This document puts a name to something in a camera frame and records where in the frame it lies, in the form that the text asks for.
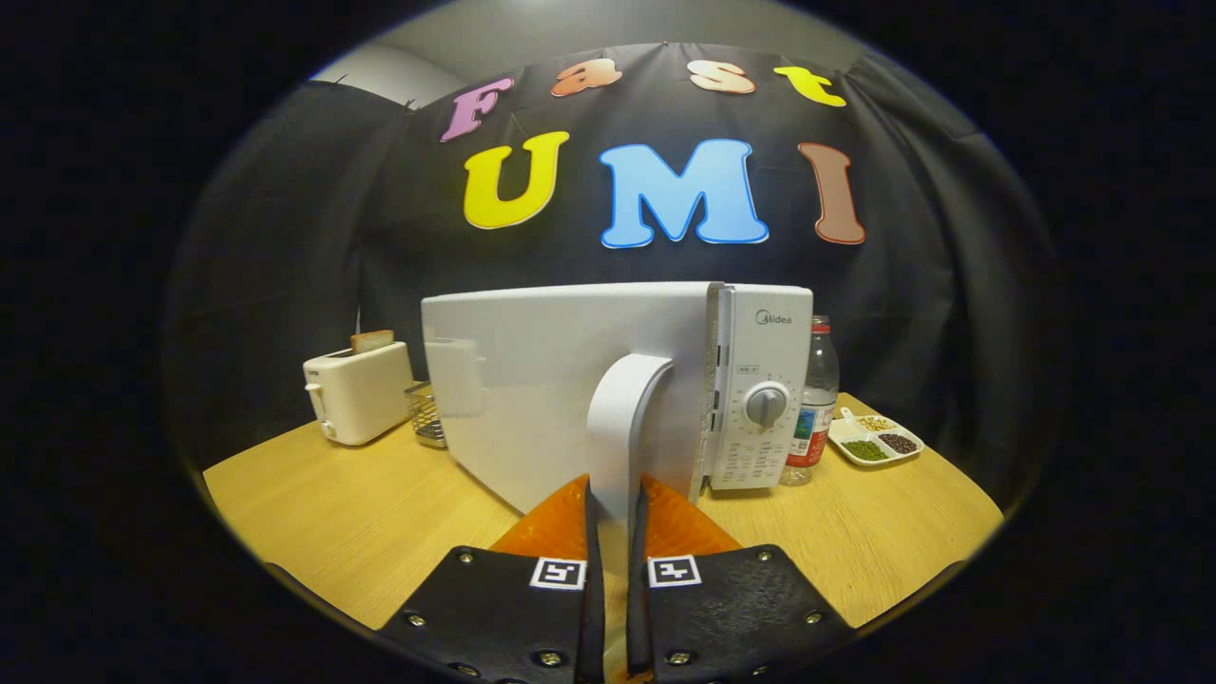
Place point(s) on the divided white bean dish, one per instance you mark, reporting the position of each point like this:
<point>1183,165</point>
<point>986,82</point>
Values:
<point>874,442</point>

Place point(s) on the toast slice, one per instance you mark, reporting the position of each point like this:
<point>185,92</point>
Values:
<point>372,341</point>

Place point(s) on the white microwave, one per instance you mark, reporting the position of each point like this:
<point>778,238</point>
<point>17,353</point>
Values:
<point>551,380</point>

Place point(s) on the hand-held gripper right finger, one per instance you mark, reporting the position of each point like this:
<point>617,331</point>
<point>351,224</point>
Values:
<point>638,617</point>

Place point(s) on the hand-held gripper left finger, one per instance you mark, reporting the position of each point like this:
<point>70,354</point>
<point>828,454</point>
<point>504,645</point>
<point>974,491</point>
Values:
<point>595,617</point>

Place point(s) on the red label water bottle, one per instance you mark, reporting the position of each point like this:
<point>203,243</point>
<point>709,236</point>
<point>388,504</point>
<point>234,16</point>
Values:
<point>815,418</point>

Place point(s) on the white toaster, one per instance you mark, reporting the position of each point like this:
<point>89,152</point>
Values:
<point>361,394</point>

